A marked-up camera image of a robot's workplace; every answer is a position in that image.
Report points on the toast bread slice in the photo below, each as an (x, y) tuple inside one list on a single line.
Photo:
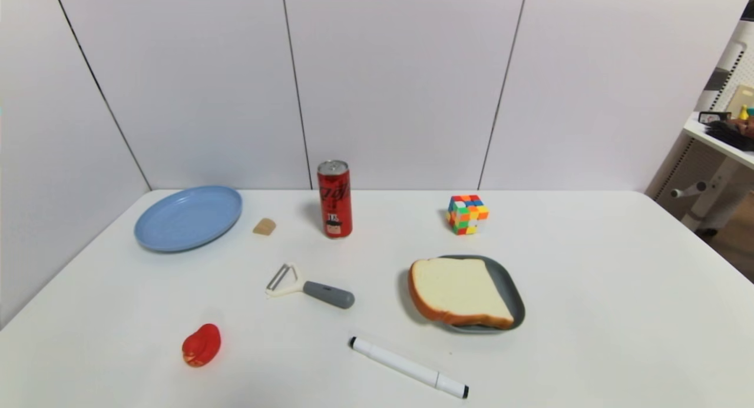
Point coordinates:
[(456, 290)]

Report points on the grey square plate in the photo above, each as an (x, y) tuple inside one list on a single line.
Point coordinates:
[(508, 287)]

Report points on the blue round plate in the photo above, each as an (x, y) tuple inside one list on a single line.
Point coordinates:
[(182, 219)]

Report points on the red cola can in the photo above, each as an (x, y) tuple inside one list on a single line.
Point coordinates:
[(334, 202)]

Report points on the multicolour puzzle cube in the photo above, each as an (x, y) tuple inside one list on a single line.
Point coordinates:
[(468, 215)]

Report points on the small tan wafer piece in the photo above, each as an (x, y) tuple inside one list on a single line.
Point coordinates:
[(264, 226)]

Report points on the white marker pen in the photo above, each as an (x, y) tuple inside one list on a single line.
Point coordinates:
[(406, 367)]

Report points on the red toy pepper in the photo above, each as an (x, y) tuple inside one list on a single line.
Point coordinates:
[(201, 345)]

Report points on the white side desk leg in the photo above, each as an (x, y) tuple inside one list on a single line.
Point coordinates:
[(710, 190)]

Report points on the small black framed device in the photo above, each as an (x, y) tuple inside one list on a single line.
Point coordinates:
[(714, 117)]

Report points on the white side desk top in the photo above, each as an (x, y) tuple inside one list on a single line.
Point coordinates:
[(721, 140)]

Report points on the black flat item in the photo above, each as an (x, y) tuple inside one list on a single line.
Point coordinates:
[(730, 134)]

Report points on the small yellow figure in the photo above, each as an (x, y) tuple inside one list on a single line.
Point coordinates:
[(744, 112)]

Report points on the white pegboard panel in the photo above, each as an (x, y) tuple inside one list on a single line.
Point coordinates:
[(733, 60)]

